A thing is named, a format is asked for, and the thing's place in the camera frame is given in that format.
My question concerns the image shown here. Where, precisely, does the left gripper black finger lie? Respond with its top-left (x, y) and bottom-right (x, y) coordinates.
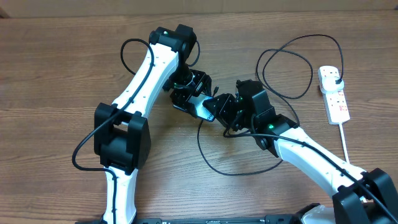
top-left (198, 76), bottom-right (212, 96)
top-left (174, 98), bottom-right (199, 118)

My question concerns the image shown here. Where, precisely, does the blue Samsung Galaxy smartphone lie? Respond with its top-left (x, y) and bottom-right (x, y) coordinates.
top-left (190, 94), bottom-right (215, 122)

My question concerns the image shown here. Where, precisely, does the black USB charging cable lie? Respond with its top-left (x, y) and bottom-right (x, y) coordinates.
top-left (197, 34), bottom-right (345, 177)

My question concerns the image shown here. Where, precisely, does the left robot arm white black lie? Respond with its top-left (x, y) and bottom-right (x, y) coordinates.
top-left (94, 24), bottom-right (215, 223)

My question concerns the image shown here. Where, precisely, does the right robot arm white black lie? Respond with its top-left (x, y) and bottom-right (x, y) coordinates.
top-left (203, 80), bottom-right (397, 223)

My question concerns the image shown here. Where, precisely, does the white charger plug adapter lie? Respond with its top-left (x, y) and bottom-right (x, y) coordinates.
top-left (320, 77), bottom-right (345, 94)

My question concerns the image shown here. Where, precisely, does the white power strip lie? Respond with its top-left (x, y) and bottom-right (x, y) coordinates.
top-left (318, 65), bottom-right (350, 124)

